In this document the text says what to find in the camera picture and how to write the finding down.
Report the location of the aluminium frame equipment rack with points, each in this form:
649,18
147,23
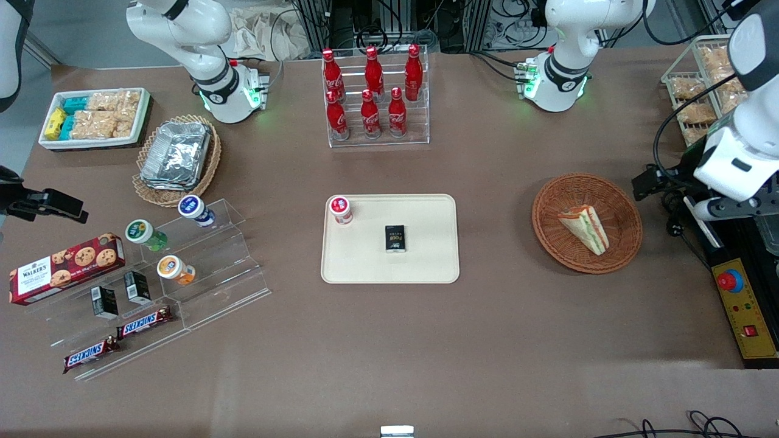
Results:
353,24

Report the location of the red Walkers cookie box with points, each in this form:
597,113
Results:
61,271

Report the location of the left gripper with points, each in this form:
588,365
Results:
686,163

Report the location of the clear bag of biscuits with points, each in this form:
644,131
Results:
695,135
713,61
686,88
695,114
729,94

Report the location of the clear acrylic bottle rack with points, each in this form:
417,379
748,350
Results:
377,143

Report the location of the stack of foil trays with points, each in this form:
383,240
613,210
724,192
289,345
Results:
176,155

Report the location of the clear acrylic stepped display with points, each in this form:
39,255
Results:
231,274

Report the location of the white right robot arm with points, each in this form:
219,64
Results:
207,36

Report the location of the crumpled beige paper bag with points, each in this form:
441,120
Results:
255,36

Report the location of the blue cap yogurt bottle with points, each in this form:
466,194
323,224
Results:
195,209

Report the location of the triangular sandwich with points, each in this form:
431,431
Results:
585,228

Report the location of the teal snack packet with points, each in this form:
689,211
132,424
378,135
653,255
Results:
74,104
68,126

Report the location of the red cap yogurt bottle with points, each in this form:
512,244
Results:
341,208

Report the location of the orange cap yogurt bottle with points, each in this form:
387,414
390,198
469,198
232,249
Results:
173,269

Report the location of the Snickers chocolate bar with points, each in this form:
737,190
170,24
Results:
90,354
145,322

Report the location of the small black box gold print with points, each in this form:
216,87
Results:
395,238

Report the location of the white rectangular snack bin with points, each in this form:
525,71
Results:
91,143

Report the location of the small white metal object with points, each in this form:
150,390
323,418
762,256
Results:
397,432

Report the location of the small black carton white label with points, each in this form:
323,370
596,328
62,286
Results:
137,287
104,302

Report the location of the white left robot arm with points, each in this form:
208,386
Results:
572,55

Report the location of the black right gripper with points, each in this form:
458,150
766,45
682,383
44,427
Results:
11,198

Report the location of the yellow emergency stop control box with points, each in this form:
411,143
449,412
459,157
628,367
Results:
745,316

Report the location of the light wicker basket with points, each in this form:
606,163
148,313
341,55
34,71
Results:
210,164

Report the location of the clear bag of crackers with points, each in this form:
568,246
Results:
92,125
129,100
125,126
102,101

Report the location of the red cola bottle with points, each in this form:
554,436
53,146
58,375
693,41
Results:
413,72
370,117
337,118
397,115
332,76
373,72

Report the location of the brown wicker basket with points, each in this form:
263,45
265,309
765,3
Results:
614,201

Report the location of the green cap yogurt bottle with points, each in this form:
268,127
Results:
143,233

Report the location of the cream plastic tray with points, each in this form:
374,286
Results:
426,255

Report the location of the yellow snack packet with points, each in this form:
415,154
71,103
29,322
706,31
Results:
55,123

